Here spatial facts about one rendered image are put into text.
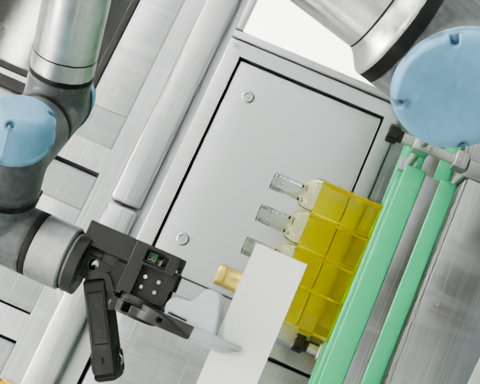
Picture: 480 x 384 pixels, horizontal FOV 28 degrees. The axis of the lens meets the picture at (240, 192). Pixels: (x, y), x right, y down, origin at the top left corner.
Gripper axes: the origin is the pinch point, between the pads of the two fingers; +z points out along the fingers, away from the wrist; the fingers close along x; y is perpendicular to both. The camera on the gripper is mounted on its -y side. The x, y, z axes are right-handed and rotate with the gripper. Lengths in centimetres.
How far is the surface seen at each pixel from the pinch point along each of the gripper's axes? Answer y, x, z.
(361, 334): 7.6, 28.4, 15.7
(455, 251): 23.8, 29.1, 23.4
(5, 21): 35, 63, -63
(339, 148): 36, 59, 3
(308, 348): 2.5, 46.2, 10.6
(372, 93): 48, 61, 4
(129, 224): 9, 55, -25
